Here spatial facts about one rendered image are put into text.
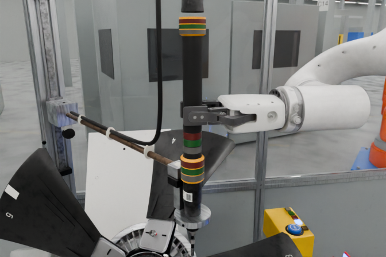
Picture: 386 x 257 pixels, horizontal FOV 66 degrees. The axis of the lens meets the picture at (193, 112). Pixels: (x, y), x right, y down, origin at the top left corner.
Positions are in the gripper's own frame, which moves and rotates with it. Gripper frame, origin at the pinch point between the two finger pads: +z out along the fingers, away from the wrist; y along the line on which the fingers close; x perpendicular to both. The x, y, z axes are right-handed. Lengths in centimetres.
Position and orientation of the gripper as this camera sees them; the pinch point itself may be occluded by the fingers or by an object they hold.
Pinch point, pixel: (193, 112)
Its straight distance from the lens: 51.4
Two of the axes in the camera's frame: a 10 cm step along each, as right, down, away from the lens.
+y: -1.6, -2.5, 9.5
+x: 0.1, -9.7, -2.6
